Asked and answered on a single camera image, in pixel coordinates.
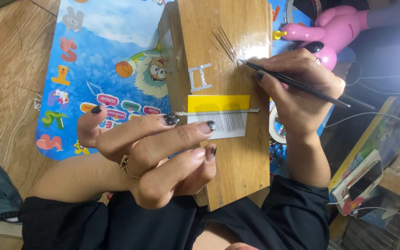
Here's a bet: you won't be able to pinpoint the white tape roll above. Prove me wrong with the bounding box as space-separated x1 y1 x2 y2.
269 103 287 144

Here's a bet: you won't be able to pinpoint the gold finger ring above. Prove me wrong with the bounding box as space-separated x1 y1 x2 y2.
119 154 141 180

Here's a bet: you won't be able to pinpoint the row of black lash hairs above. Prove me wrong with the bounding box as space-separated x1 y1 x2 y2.
195 103 246 133

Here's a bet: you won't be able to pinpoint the person's right hand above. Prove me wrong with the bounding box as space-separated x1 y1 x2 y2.
251 48 346 139

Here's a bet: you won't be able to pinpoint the white cable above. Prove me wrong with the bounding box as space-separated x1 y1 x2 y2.
324 111 400 130
328 194 400 219

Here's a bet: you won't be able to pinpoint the phone in patterned case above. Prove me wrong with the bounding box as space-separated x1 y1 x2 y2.
330 149 384 216

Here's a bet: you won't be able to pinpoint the person's black clothing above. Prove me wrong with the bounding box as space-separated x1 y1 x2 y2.
19 175 331 250

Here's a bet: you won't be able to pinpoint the round mirror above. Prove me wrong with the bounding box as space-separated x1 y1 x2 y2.
284 0 323 25

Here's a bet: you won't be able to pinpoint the yellow paper strip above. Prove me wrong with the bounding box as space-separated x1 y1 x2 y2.
187 95 251 113

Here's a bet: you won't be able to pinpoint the white paper strip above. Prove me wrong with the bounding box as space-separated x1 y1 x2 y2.
187 113 248 140

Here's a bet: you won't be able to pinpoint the black scissors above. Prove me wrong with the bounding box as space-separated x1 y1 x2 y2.
269 141 287 168

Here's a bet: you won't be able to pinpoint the thin grey strip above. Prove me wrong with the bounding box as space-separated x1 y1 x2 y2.
169 108 260 117

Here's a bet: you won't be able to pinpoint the colourful cartoon play mat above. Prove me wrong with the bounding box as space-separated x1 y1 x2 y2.
35 0 336 161

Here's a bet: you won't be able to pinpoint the wooden block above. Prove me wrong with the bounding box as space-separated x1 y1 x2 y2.
158 0 272 212

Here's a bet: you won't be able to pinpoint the person's left hand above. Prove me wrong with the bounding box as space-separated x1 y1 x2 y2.
77 104 218 210

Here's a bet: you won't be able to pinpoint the black pointed tool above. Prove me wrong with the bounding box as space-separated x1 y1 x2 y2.
238 59 351 109

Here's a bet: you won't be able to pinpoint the bundle of loose black hairs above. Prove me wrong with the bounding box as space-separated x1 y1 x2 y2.
211 25 239 66

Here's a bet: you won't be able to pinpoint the pink toy unicorn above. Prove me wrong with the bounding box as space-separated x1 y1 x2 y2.
272 5 370 72

